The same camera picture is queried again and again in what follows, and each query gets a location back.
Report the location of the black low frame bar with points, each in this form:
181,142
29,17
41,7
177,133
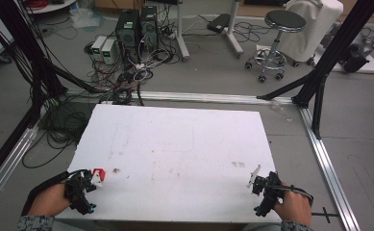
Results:
5,150

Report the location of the large black computer tower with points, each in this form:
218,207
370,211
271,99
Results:
127,35

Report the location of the small red block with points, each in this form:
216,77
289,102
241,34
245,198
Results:
100,172

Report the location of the slim black computer tower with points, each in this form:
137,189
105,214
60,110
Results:
149,29

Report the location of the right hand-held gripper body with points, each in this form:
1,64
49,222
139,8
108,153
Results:
271,189

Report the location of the white desk leg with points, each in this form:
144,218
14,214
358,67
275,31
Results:
182,35
233,32

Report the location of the white floor board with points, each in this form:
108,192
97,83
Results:
372,66

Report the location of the black upright frame strut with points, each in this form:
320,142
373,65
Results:
318,106

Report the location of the flat black box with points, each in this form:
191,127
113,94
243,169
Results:
218,23

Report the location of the black round stool chrome base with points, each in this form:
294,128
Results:
284,20

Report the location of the long crosswise aluminium rail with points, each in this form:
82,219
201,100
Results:
207,97

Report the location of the white cloth covered cart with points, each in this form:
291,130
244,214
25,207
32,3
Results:
316,29

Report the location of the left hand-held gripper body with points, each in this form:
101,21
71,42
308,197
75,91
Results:
79,189

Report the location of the round white table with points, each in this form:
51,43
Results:
53,6

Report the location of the person's right hand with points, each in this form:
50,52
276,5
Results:
295,207

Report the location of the black diagonal frame brace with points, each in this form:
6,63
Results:
287,87

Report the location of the black machine on white board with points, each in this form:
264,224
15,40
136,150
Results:
356,59

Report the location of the aluminium rail beside black strut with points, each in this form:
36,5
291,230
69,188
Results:
325,166

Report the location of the person's left hand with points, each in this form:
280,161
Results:
48,201

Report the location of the clear plastic bag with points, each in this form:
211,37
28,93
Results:
85,18

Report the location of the white bench power supply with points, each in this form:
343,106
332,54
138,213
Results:
108,51
98,45

